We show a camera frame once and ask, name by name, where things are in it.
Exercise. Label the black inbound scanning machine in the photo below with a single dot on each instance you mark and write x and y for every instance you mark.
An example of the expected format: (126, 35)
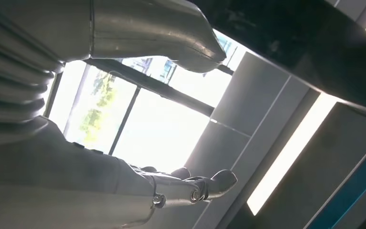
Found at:
(296, 38)

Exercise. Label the dark window frame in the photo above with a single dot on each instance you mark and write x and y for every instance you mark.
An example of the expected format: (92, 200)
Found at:
(157, 88)

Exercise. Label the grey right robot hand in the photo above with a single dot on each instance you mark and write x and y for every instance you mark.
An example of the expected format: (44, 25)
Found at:
(60, 189)

